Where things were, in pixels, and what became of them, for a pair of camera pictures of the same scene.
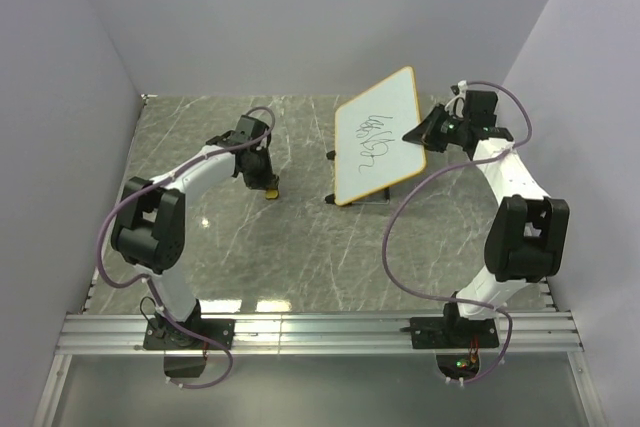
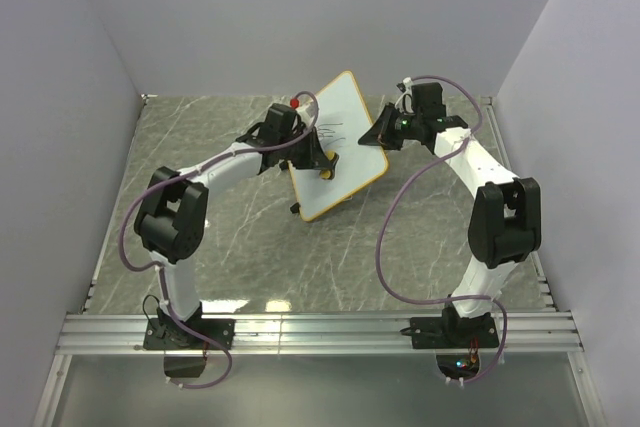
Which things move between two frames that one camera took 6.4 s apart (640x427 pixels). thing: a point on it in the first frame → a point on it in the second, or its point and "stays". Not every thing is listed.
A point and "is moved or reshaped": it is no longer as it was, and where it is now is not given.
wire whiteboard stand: x=331 y=197 → x=295 y=207
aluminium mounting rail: x=124 y=333 stays
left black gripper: x=265 y=181 → x=316 y=158
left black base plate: x=161 y=335 stays
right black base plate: x=438 y=333 stays
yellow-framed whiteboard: x=369 y=150 is moved or reshaped
